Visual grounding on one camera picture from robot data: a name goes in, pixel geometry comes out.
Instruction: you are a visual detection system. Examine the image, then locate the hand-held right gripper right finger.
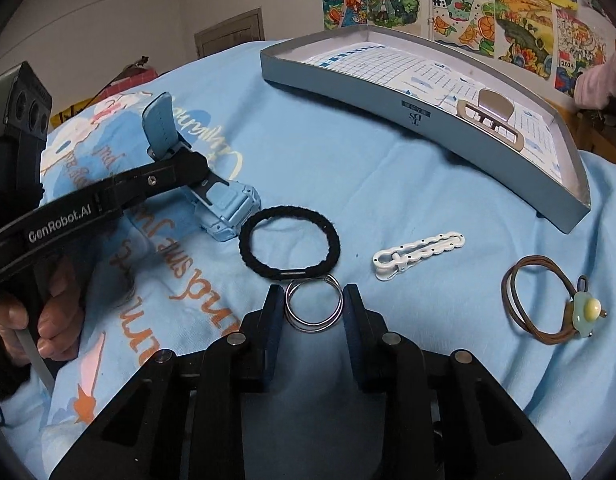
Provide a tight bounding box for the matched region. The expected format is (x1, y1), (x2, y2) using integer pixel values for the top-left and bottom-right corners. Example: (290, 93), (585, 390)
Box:
(340, 284), (571, 480)

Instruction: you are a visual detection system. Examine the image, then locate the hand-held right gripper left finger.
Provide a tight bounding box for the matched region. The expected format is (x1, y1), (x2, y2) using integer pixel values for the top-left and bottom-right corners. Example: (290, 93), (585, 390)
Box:
(48, 284), (289, 480)

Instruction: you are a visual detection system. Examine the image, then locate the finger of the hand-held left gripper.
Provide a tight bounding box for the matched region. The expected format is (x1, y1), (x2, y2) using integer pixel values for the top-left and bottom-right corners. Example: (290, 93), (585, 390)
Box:
(100, 152), (210, 208)

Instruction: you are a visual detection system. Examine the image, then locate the silver metal ring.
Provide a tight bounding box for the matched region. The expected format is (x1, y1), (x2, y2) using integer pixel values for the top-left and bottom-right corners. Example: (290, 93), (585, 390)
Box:
(285, 275), (345, 333)

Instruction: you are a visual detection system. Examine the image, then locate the light blue smartwatch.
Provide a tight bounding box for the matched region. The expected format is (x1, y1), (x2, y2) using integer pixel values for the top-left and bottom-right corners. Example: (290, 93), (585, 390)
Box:
(142, 91), (261, 242)

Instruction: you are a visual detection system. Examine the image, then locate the black hair tie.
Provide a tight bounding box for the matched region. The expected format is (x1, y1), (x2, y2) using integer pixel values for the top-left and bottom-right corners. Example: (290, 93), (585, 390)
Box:
(237, 205), (341, 281)

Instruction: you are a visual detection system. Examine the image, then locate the white hair clip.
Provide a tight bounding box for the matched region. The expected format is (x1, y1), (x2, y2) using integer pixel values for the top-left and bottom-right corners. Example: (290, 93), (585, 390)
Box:
(372, 230), (465, 282)

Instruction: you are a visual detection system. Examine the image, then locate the grey cardboard box lid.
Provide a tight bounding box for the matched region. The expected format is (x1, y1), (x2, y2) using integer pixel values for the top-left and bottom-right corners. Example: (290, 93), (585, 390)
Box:
(259, 24), (593, 235)

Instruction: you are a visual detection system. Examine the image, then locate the person's left hand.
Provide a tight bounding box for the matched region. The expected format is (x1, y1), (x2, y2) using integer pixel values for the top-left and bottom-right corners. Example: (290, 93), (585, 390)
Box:
(0, 257), (86, 368)

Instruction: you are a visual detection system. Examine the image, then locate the printed grid paper sheet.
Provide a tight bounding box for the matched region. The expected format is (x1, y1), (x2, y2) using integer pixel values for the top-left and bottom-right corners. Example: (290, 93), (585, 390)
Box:
(303, 42), (561, 181)

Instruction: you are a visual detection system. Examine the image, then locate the beige hair claw clip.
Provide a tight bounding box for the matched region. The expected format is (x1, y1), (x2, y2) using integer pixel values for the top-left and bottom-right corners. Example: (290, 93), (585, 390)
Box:
(455, 87), (526, 153)

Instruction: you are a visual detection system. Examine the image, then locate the turtle drawing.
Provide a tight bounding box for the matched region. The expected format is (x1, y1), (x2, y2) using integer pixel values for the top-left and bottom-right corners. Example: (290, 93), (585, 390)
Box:
(430, 0), (496, 57)

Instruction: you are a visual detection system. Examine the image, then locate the orange landscape drawing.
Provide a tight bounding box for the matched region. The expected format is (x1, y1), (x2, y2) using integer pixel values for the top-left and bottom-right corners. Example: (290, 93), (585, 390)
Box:
(494, 0), (556, 79)

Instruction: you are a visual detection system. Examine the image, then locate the pink floral cloth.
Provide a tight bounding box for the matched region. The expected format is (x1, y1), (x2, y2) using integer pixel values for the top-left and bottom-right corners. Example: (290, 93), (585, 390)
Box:
(574, 52), (616, 111)

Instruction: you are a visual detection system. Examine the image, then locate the doodle calendar drawing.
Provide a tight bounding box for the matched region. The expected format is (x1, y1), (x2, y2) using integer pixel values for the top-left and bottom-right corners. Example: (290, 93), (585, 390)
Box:
(553, 7), (610, 98)

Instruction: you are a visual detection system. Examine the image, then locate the small brown wall door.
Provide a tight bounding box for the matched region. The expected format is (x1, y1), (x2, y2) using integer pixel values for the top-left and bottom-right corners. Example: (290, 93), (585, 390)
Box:
(194, 7), (265, 58)

